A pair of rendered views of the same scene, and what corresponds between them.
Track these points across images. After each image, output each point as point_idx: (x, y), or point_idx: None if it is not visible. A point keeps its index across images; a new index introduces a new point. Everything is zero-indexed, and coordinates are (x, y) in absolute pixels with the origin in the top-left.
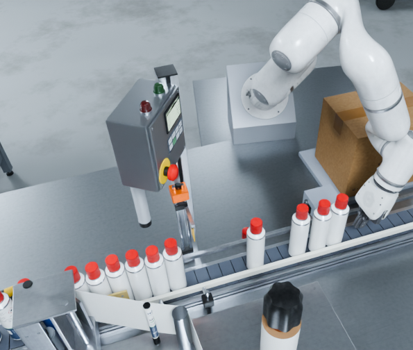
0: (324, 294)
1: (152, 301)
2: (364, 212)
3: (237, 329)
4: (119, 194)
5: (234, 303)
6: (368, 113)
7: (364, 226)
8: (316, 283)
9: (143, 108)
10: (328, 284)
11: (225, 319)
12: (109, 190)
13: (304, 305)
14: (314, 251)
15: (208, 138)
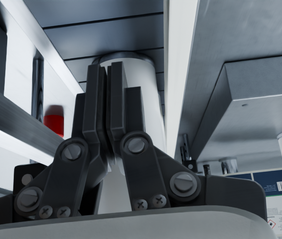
0: (271, 96)
1: None
2: (89, 172)
3: (237, 146)
4: None
5: (182, 124)
6: None
7: (141, 96)
8: (237, 102)
9: None
10: (226, 41)
11: (216, 151)
12: None
13: (264, 114)
14: (171, 132)
15: None
